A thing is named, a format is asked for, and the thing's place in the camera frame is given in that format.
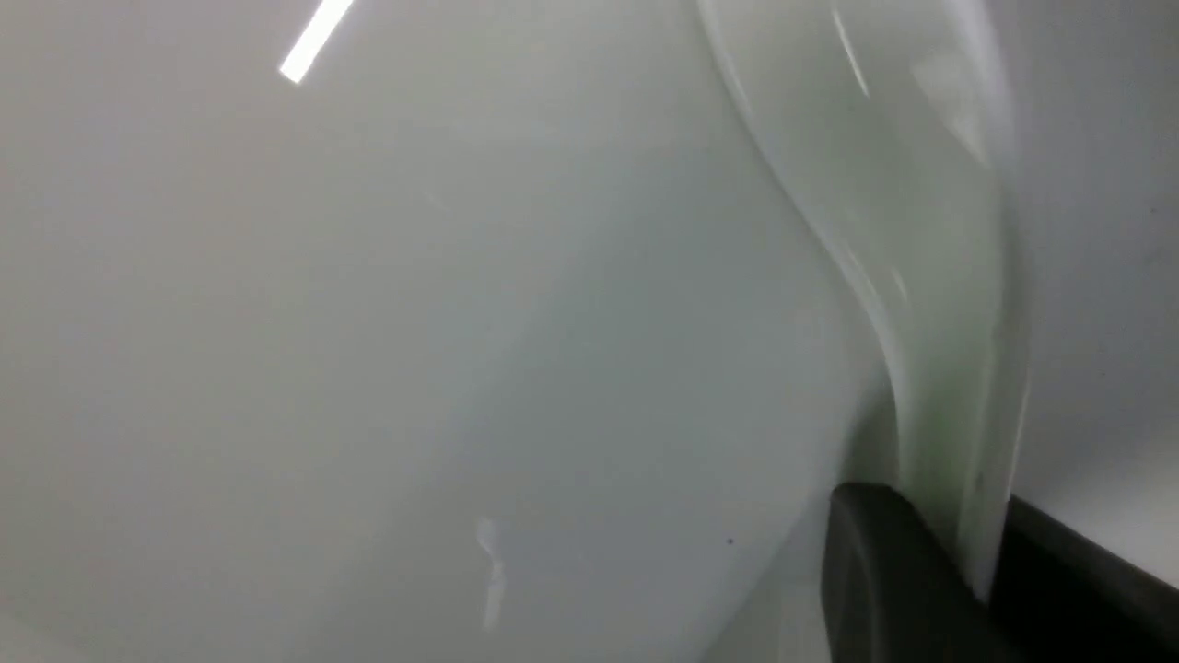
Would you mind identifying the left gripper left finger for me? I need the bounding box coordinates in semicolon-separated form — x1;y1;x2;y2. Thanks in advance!
821;483;1014;662

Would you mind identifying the large white square plate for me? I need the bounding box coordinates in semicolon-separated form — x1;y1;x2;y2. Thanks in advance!
1;1;1013;662

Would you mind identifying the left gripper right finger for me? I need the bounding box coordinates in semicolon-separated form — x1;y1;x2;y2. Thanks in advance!
989;495;1178;662

